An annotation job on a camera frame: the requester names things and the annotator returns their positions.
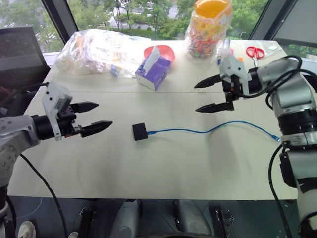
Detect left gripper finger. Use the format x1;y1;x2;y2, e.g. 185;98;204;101
80;120;113;138
70;101;100;114

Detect blue and white marker pen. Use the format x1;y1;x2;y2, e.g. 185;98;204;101
217;38;231;65

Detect colourful candy jar orange lid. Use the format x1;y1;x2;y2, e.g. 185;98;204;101
184;0;233;64

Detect black metal bracket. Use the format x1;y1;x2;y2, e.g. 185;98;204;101
214;209;235;238
78;207;97;238

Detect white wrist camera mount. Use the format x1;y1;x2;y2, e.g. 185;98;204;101
41;81;73;141
219;53;253;100

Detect dark slanted window panel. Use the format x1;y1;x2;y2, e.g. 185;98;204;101
249;0;317;48

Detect dark window frame beam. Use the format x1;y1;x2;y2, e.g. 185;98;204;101
41;0;79;45

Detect blue Ethernet cable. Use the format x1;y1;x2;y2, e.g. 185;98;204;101
147;120;282;143

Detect grey rounded robot leg shape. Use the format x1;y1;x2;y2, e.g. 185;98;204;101
108;199;143;238
173;199;213;238

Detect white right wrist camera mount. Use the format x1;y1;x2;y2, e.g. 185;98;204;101
219;53;253;100

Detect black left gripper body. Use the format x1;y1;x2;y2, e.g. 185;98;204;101
57;103;83;138

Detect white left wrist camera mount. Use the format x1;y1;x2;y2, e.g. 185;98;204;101
41;81;73;141

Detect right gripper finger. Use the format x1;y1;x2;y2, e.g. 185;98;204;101
195;101;235;114
194;74;225;89

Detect small black adapter box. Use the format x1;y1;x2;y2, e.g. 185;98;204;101
132;122;148;141

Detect red plastic bowl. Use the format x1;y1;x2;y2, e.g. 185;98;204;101
144;45;176;62

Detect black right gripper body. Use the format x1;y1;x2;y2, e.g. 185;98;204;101
221;74;245;111

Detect purple tissue box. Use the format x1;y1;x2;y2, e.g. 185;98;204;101
135;46;172;92

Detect red handled scissors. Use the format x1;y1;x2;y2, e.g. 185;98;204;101
245;46;265;67

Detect clear plastic bag with items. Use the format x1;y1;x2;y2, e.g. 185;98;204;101
55;29;152;79

